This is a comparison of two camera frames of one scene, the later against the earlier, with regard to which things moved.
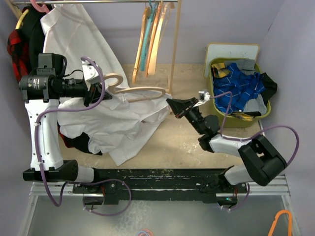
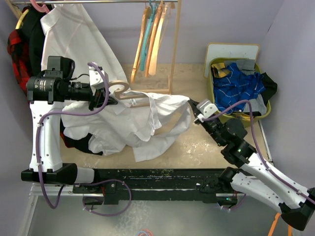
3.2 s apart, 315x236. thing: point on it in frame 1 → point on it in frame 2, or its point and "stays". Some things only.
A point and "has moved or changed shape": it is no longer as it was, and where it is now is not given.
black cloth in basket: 270,86 stays
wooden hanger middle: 152,37 stays
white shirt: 113,126 has moved or changed shape
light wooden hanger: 135,94 → 119,95
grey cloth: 246,66 stays
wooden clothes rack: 177,10 stays
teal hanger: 152,7 stays
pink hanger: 44,9 stays
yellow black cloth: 219,70 stays
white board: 230,50 stays
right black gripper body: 192,114 → 211,126
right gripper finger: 177,106 → 194,105
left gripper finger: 107,96 → 111,101
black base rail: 159,183 stays
